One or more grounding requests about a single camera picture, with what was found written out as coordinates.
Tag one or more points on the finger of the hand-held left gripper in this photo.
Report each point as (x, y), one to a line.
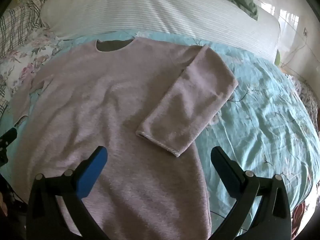
(7, 138)

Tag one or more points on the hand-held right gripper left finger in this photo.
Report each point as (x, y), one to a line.
(93, 172)

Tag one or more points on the rose print pillow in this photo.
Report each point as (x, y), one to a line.
(27, 55)

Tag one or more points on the white ribbed blanket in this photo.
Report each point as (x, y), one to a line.
(150, 12)

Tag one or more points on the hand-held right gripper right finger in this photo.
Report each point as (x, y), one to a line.
(222, 170)

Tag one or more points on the dark floral cloth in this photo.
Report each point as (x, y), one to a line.
(308, 97)

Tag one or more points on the wall socket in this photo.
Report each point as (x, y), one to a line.
(305, 31)

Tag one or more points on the plaid cloth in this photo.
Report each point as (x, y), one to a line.
(17, 22)

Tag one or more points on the teal floral bed sheet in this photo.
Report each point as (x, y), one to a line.
(262, 130)

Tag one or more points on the small green object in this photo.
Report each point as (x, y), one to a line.
(277, 58)

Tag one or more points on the pink sweater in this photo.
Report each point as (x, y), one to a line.
(112, 105)

